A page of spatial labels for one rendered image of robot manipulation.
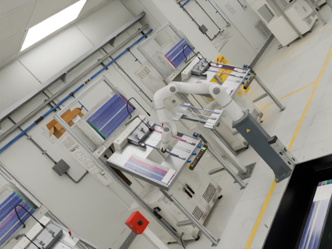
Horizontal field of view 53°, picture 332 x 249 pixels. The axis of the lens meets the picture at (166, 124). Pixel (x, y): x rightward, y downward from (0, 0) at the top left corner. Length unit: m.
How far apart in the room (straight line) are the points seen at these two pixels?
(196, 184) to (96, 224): 1.73
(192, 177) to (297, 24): 4.50
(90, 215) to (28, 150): 1.19
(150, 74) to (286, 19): 3.67
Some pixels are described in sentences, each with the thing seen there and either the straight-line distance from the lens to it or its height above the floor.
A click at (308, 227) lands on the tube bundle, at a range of 1.02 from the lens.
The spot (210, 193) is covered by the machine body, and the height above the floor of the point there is 0.16.
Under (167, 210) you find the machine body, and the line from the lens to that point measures 3.39.
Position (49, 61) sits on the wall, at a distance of 5.37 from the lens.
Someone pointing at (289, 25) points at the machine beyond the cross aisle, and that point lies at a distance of 7.33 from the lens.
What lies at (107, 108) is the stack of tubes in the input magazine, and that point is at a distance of 3.53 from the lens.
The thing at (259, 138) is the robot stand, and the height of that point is 0.46.
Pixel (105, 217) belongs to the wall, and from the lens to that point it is 4.88.
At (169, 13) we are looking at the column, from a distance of 6.38.
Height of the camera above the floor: 1.60
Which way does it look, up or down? 9 degrees down
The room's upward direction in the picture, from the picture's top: 43 degrees counter-clockwise
